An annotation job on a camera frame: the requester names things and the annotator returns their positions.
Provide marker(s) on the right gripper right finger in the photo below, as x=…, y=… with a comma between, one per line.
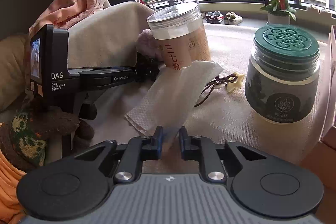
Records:
x=202, y=150

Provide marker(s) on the camouflage plush toy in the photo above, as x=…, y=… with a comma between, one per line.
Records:
x=24, y=139

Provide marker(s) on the clear lid powder jar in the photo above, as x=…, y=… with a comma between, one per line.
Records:
x=181, y=35

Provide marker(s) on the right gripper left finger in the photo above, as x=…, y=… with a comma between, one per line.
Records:
x=131, y=156

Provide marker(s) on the white paper towel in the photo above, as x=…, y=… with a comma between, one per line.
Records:
x=171, y=98

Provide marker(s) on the potted pink orchid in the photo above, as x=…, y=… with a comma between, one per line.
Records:
x=279, y=11

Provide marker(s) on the beige sofa blanket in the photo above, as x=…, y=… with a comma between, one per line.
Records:
x=105, y=39

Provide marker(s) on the pair of sneakers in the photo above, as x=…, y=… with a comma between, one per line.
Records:
x=229, y=18

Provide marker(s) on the brown cord star ornament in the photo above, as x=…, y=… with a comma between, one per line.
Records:
x=232, y=82

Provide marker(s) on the green lid glass jar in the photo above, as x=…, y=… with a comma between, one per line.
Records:
x=283, y=72

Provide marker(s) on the pink hanging garment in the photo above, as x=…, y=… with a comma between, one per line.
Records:
x=66, y=13

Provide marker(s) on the pink cardboard box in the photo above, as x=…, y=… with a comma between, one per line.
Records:
x=321, y=159

